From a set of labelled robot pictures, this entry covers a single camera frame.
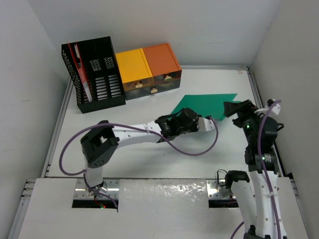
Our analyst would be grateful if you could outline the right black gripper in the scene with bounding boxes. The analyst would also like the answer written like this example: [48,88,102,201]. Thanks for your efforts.
[223,99,266,145]

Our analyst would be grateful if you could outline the green folder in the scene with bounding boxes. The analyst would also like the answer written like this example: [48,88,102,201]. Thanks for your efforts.
[171,94,240,121]

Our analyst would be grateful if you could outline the orange yellow drawer cabinet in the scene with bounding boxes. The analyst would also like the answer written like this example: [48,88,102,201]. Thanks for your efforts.
[116,43,182,100]

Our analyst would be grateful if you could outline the black mesh file organizer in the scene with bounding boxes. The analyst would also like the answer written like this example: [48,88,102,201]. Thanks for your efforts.
[61,36,126,114]

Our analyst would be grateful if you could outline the red folder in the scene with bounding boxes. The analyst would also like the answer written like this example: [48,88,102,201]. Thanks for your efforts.
[67,41,92,102]

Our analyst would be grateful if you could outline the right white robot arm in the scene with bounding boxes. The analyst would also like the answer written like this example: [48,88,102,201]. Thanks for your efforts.
[224,99,287,239]

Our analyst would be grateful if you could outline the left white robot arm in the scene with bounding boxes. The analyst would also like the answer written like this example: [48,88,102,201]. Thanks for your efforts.
[80,108,202,194]

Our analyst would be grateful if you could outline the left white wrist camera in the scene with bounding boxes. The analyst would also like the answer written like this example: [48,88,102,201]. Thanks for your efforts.
[197,117,215,132]

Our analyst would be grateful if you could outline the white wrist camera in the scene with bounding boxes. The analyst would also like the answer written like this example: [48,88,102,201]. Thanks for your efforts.
[197,117,215,132]
[256,99,282,117]

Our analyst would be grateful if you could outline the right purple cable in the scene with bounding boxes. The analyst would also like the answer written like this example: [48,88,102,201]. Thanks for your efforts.
[230,99,282,239]

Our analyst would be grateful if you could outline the purple cable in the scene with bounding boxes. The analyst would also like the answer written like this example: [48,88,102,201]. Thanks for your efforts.
[59,116,219,207]
[230,99,282,239]

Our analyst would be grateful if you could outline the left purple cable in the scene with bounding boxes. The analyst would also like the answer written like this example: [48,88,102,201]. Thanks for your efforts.
[59,116,219,207]

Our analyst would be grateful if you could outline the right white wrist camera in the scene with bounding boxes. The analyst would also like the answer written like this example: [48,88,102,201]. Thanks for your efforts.
[256,99,282,117]

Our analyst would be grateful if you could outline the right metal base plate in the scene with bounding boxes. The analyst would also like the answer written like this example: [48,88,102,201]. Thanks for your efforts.
[206,179,236,200]

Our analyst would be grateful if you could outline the metal base plate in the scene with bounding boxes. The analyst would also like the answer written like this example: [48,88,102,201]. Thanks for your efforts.
[73,179,120,200]
[206,179,236,200]

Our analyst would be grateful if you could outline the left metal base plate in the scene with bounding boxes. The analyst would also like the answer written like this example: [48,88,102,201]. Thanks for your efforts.
[73,179,120,200]

